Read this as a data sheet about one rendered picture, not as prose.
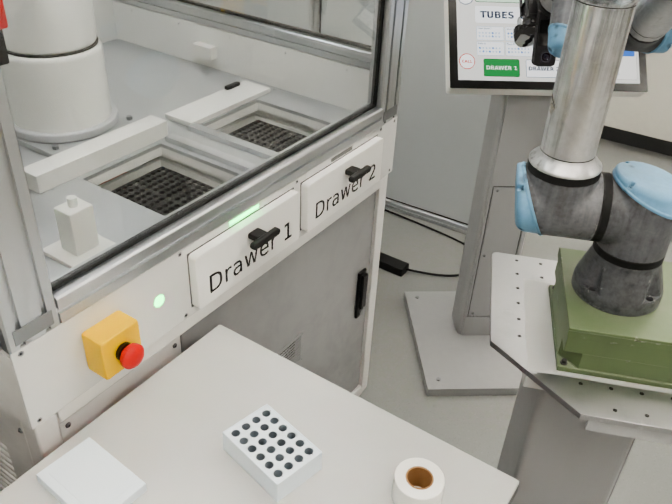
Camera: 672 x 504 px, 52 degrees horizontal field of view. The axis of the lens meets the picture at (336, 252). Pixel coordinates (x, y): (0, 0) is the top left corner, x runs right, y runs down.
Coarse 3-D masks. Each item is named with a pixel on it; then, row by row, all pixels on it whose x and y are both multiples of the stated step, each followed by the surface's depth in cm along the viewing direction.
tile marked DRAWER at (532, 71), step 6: (528, 60) 176; (558, 60) 177; (528, 66) 176; (534, 66) 176; (552, 66) 177; (528, 72) 176; (534, 72) 176; (540, 72) 176; (546, 72) 176; (552, 72) 176
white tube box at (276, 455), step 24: (264, 408) 105; (240, 432) 101; (264, 432) 101; (288, 432) 101; (240, 456) 99; (264, 456) 98; (288, 456) 97; (312, 456) 98; (264, 480) 96; (288, 480) 95
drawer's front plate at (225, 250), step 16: (288, 192) 133; (272, 208) 128; (288, 208) 132; (240, 224) 123; (256, 224) 125; (272, 224) 130; (224, 240) 119; (240, 240) 123; (288, 240) 137; (192, 256) 114; (208, 256) 116; (224, 256) 120; (240, 256) 124; (256, 256) 129; (272, 256) 134; (192, 272) 116; (208, 272) 118; (224, 272) 122; (240, 272) 126; (192, 288) 118; (208, 288) 120; (224, 288) 124
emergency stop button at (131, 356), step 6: (126, 348) 100; (132, 348) 100; (138, 348) 101; (126, 354) 100; (132, 354) 100; (138, 354) 101; (120, 360) 100; (126, 360) 100; (132, 360) 101; (138, 360) 102; (126, 366) 100; (132, 366) 101
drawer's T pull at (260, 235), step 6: (258, 228) 125; (276, 228) 125; (252, 234) 123; (258, 234) 124; (264, 234) 123; (270, 234) 124; (276, 234) 125; (258, 240) 122; (264, 240) 123; (252, 246) 121; (258, 246) 122
